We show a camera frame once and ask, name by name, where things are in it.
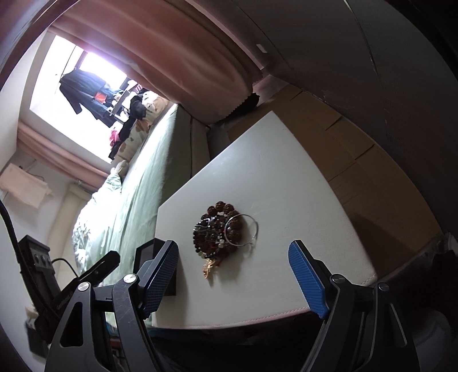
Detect pale patterned quilt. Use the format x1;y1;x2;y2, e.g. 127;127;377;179
72;172;124;272

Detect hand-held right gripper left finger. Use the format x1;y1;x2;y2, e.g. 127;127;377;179
44;240;179;372

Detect dark red bead bracelet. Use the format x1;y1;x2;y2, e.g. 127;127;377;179
192;202;244;258

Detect pink curtain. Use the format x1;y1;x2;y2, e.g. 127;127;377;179
16;122;111;190
50;0;265;124

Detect flat cardboard boxes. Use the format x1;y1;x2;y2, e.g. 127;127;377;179
229;86;444;272

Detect black cable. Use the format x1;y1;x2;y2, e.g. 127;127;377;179
0;200;25;272

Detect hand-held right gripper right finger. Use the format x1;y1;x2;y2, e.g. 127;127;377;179
288;240;421;372

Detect black jewelry box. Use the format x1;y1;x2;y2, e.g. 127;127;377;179
135;239;177;297

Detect silver bangle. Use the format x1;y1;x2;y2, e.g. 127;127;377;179
225;214;259;247

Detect bed with green sheet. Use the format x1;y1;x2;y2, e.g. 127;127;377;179
72;104;212;287

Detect hanging dark clothes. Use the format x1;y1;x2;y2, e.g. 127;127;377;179
59;70;115;126

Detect floral pillow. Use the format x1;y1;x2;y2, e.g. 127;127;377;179
114;91;170;161

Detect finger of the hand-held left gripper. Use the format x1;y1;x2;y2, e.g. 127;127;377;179
70;250;121;287

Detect pile of dark clothes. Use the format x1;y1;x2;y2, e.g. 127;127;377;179
107;91;153;160

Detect gold pendant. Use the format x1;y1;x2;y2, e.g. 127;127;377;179
202;258;220;278

